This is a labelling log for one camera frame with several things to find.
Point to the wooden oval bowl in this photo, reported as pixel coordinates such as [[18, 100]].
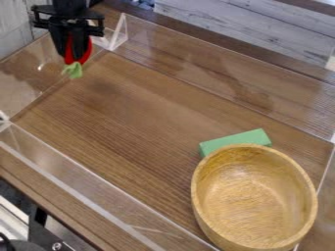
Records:
[[253, 199]]

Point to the green foam block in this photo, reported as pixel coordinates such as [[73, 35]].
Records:
[[255, 136]]

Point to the clear acrylic tray wall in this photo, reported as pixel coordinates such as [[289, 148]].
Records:
[[113, 220]]

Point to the black metal table frame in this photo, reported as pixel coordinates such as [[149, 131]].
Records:
[[50, 235]]

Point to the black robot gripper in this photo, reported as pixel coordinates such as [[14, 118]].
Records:
[[69, 13]]

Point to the clear acrylic corner bracket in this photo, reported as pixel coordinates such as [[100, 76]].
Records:
[[113, 36]]

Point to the red plush strawberry toy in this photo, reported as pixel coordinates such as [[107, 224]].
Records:
[[73, 65]]

